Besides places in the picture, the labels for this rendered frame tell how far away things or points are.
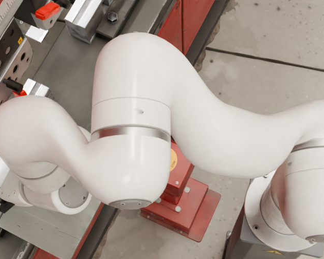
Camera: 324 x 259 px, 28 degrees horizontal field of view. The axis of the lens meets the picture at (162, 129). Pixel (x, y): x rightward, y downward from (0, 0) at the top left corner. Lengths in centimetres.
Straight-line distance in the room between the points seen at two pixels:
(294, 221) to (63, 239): 58
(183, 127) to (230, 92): 171
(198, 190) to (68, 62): 85
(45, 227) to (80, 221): 8
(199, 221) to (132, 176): 168
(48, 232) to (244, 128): 68
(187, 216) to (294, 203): 130
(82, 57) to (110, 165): 96
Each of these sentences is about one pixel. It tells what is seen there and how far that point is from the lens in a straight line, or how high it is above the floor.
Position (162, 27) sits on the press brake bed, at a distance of 183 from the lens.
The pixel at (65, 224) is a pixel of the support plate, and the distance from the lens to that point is 144.
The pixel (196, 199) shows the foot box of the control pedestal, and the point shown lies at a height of 12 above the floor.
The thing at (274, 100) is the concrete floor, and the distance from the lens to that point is 258.
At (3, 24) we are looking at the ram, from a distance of 122.
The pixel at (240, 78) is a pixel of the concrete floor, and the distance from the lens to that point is 260.
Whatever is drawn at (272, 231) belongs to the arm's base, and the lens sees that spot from 142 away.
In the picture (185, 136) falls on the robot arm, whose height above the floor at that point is 156.
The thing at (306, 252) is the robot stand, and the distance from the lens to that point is 143.
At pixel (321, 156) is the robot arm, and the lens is 103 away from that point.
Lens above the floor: 240
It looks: 72 degrees down
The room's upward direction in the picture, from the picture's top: 7 degrees counter-clockwise
